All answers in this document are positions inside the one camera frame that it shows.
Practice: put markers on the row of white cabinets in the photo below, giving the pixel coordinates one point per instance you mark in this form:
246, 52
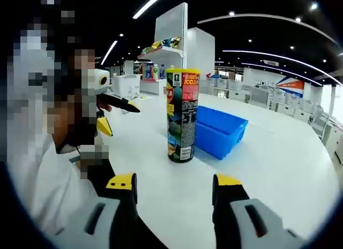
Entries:
289, 104

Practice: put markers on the white display shelf unit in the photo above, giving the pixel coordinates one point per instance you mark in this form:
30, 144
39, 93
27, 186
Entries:
171, 26

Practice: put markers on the ceiling air vent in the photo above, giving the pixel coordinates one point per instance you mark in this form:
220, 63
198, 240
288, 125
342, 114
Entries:
271, 62

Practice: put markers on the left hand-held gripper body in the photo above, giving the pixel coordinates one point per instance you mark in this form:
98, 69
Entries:
103, 80

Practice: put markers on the orange and blue wall banner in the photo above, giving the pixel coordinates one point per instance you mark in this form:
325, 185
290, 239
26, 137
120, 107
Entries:
290, 86

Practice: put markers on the white pillar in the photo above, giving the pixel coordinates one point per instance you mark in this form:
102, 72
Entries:
201, 53

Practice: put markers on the white storage crate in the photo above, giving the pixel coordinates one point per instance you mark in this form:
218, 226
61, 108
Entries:
126, 85

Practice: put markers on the green printed chip container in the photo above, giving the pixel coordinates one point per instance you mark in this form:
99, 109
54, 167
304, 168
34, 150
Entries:
182, 120

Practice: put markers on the person's white shirt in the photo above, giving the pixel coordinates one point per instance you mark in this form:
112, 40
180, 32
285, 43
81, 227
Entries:
53, 179

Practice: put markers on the green and white bottle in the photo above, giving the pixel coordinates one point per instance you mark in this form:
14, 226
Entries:
155, 72

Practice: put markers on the white table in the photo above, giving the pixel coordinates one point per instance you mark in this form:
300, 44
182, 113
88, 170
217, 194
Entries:
262, 157

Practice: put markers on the colourful snack packets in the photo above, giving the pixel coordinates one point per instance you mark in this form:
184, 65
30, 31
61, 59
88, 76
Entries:
163, 43

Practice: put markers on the blue bottle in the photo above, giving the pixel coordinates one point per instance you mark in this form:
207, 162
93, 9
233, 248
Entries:
162, 71

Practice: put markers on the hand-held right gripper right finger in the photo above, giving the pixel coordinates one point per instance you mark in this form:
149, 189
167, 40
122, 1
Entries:
241, 222

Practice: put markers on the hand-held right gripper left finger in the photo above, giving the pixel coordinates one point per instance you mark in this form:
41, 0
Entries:
107, 222

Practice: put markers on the blue plastic box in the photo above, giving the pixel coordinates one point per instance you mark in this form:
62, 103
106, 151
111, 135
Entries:
214, 136

